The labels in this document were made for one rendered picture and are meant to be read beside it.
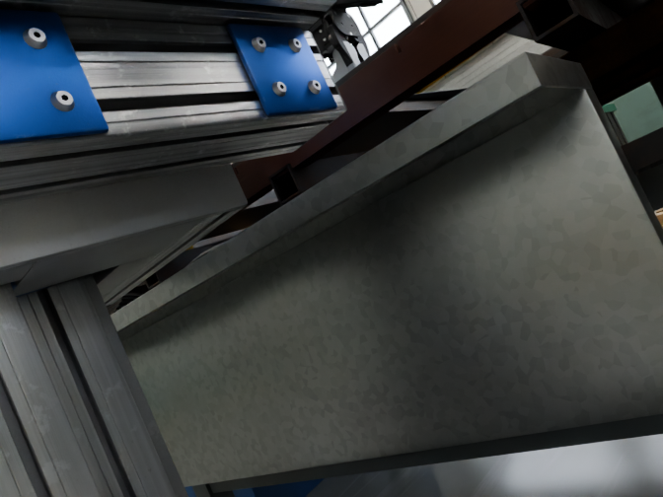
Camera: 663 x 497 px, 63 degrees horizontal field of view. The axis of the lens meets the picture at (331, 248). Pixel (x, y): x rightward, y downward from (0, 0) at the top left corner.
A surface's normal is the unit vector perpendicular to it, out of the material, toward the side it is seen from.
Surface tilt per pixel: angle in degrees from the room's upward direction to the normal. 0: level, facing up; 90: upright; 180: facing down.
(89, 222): 90
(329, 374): 90
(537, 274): 90
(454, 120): 90
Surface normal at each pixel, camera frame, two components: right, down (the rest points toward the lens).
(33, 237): 0.64, -0.33
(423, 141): -0.58, 0.22
